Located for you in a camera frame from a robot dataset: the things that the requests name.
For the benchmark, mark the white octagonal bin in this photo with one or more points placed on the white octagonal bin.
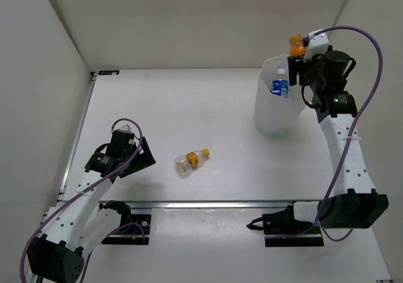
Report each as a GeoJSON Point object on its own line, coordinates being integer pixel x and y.
{"type": "Point", "coordinates": [274, 114]}

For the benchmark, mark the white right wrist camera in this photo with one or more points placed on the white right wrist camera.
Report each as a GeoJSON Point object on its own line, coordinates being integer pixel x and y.
{"type": "Point", "coordinates": [316, 43]}

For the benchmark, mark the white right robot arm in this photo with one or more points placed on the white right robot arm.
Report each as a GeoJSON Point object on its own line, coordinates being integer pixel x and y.
{"type": "Point", "coordinates": [351, 201]}

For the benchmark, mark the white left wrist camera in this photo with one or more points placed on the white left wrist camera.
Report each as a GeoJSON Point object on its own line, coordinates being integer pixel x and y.
{"type": "Point", "coordinates": [123, 128]}

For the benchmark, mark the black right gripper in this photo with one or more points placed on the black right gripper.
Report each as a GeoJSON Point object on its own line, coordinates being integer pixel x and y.
{"type": "Point", "coordinates": [293, 61]}

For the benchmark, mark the clear bottle yellow cap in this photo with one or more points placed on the clear bottle yellow cap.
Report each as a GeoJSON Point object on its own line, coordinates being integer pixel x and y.
{"type": "Point", "coordinates": [191, 161]}

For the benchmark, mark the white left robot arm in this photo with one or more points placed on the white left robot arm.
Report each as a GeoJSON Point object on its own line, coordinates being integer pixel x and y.
{"type": "Point", "coordinates": [58, 250]}

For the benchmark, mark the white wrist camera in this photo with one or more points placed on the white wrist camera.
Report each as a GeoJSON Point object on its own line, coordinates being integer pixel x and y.
{"type": "Point", "coordinates": [123, 128]}
{"type": "Point", "coordinates": [316, 43]}

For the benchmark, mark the blue label water bottle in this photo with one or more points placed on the blue label water bottle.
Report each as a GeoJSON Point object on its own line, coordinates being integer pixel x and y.
{"type": "Point", "coordinates": [279, 86]}

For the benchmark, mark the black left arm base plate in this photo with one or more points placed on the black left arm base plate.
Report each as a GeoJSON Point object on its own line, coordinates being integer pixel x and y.
{"type": "Point", "coordinates": [134, 226]}

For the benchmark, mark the aluminium table edge rail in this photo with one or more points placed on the aluminium table edge rail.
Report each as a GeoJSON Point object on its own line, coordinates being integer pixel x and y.
{"type": "Point", "coordinates": [213, 204]}

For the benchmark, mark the orange label juice bottle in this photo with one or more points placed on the orange label juice bottle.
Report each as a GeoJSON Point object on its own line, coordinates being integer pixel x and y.
{"type": "Point", "coordinates": [298, 45]}

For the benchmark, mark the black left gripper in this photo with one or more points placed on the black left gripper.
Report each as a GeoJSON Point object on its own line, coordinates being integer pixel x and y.
{"type": "Point", "coordinates": [143, 159]}

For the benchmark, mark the small dark table sticker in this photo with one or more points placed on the small dark table sticker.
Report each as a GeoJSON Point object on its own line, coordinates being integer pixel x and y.
{"type": "Point", "coordinates": [108, 72]}

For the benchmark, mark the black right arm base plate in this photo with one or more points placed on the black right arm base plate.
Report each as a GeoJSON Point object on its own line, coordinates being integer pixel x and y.
{"type": "Point", "coordinates": [281, 229]}

